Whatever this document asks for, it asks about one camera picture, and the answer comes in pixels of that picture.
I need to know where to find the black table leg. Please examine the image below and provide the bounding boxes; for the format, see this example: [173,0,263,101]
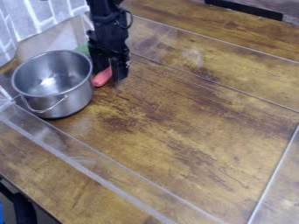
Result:
[0,182,38,224]

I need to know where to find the white patterned curtain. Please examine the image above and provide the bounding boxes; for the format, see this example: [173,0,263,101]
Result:
[0,0,90,67]

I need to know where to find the green bumpy toy vegetable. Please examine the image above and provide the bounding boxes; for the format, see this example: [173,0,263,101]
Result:
[75,43,90,56]

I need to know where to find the pink spoon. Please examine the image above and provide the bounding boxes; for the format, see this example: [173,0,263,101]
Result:
[92,67,112,88]

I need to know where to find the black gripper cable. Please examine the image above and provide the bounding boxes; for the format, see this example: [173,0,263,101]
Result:
[116,8,135,30]

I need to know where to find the stainless steel pot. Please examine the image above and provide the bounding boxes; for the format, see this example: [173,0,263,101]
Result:
[12,50,95,119]

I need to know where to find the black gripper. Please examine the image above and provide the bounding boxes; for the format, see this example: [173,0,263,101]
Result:
[87,0,132,83]

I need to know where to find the black bar at back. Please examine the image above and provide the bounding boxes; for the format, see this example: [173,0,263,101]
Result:
[205,0,283,21]

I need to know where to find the clear acrylic table barrier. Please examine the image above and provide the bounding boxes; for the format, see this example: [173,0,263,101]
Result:
[0,17,299,224]

